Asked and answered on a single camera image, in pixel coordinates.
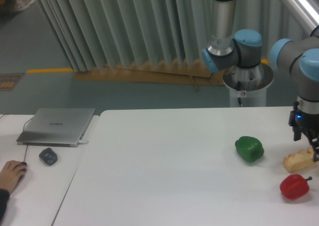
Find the person's bare hand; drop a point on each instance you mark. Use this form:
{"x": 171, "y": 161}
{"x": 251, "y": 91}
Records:
{"x": 9, "y": 176}

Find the brown cardboard sheet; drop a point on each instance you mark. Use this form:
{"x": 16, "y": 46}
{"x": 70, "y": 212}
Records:
{"x": 195, "y": 74}

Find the red bell pepper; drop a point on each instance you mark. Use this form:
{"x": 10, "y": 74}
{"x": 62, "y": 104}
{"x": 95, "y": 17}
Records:
{"x": 295, "y": 186}

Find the green bell pepper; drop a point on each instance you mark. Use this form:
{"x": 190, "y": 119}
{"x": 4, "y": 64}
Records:
{"x": 249, "y": 148}

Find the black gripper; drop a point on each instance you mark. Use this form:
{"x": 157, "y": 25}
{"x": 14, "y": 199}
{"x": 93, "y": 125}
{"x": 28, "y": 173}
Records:
{"x": 308, "y": 124}

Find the pale green curtain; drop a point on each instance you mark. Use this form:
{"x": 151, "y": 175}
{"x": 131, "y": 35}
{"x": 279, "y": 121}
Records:
{"x": 96, "y": 33}

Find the silver closed laptop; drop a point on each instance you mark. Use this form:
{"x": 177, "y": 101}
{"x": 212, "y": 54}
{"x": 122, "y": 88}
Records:
{"x": 57, "y": 127}

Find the small black controller device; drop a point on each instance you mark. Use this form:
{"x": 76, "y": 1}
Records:
{"x": 48, "y": 156}

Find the beige cake slice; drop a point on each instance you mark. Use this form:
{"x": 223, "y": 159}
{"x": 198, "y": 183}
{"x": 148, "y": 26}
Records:
{"x": 300, "y": 160}

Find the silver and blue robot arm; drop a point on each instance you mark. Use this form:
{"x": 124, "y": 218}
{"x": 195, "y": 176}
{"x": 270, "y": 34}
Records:
{"x": 300, "y": 60}

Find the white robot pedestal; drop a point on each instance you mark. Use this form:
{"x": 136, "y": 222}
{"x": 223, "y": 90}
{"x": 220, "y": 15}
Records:
{"x": 243, "y": 98}

